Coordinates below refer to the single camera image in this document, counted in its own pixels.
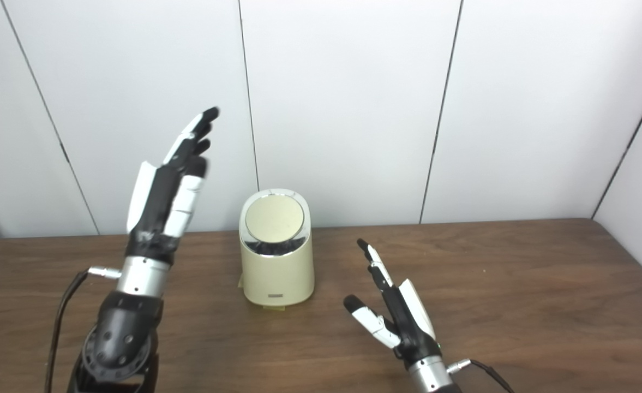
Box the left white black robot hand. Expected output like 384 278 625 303
125 106 220 265

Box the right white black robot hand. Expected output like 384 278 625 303
344 238 441 367

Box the cream-colored bin with lid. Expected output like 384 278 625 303
238 188 316 307

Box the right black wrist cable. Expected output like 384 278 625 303
446 358 515 393

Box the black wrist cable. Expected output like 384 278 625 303
44 265 122 393
446 358 515 393

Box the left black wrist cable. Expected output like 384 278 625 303
44 265 122 393

